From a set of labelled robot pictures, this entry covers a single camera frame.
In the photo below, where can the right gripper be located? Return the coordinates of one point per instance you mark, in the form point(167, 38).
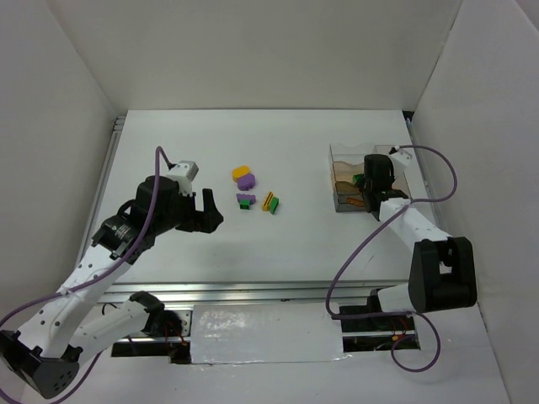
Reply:
point(370, 195)

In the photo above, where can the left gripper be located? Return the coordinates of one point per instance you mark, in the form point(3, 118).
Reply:
point(195, 214)

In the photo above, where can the green small lego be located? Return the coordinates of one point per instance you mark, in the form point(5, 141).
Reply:
point(244, 204)

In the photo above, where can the brown lego brick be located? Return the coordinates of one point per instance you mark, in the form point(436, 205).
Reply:
point(355, 202)

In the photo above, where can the purple small lego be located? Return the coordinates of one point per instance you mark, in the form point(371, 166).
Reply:
point(251, 198)

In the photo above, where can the yellow black striped lego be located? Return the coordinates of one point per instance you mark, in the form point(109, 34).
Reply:
point(267, 201)

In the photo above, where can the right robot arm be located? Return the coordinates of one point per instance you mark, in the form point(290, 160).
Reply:
point(442, 269)

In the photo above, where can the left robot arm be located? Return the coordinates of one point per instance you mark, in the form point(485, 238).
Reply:
point(48, 350)

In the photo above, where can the clear tall side bin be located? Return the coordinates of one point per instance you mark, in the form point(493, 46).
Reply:
point(400, 182)

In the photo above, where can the purple rounded block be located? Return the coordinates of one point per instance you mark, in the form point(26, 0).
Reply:
point(246, 182)

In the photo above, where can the yellow rounded block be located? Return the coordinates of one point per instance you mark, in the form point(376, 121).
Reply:
point(239, 172)

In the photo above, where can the silver tape sheet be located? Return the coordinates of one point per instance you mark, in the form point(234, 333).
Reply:
point(264, 333)

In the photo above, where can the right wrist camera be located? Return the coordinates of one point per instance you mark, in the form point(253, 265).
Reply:
point(400, 158)

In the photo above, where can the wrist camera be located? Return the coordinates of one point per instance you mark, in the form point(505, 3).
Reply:
point(400, 158)
point(184, 173)

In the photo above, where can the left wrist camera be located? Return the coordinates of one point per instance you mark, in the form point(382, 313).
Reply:
point(184, 173)

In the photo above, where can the aluminium front rail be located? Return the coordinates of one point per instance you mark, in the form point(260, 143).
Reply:
point(222, 292)

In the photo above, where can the aluminium rail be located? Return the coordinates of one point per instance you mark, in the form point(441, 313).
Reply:
point(103, 179)
point(222, 292)

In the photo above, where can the left aluminium rail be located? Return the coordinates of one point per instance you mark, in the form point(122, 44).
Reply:
point(103, 179)

